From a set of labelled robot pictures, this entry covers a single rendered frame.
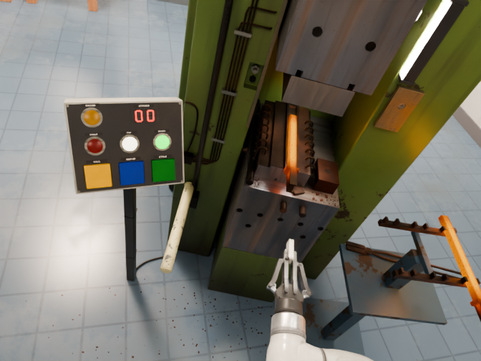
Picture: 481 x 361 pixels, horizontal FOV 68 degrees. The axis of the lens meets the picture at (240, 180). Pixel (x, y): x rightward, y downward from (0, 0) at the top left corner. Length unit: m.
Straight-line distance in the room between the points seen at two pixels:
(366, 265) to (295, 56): 0.94
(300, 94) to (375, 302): 0.87
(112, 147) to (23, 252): 1.23
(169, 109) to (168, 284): 1.18
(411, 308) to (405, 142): 0.65
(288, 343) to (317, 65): 0.74
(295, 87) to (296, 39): 0.15
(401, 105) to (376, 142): 0.18
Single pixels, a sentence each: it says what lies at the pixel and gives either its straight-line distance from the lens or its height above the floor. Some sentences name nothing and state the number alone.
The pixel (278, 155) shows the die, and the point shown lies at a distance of 1.38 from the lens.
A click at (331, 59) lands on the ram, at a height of 1.44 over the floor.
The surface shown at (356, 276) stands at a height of 0.68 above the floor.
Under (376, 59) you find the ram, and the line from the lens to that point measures 1.10.
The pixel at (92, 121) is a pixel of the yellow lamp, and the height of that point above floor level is 1.16.
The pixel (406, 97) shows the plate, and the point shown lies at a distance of 1.34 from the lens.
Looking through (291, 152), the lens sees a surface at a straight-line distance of 1.38.
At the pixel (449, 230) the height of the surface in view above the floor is 0.95.
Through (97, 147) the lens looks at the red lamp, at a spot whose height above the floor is 1.09.
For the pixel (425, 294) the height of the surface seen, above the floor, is 0.68.
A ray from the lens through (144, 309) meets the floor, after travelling 2.03.
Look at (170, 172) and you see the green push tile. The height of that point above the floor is 1.00.
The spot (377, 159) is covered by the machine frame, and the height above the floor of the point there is 1.03.
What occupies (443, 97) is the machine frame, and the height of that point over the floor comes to 1.35.
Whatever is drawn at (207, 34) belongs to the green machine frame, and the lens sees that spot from 1.22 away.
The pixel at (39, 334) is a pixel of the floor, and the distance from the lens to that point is 2.05.
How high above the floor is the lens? 1.90
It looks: 47 degrees down
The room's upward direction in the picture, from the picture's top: 18 degrees clockwise
